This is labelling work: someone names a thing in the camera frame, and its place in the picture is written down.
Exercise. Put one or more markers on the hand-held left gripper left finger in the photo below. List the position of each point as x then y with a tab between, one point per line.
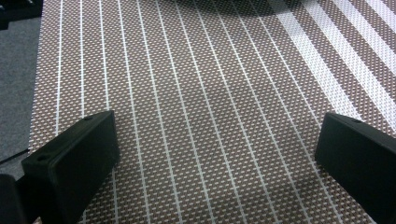
74	165

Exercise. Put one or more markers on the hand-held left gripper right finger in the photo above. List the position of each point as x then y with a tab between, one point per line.
364	161

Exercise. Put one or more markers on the brown striped woven placemat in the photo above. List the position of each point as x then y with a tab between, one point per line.
211	102

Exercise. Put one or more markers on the dark object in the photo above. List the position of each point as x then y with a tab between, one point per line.
17	11

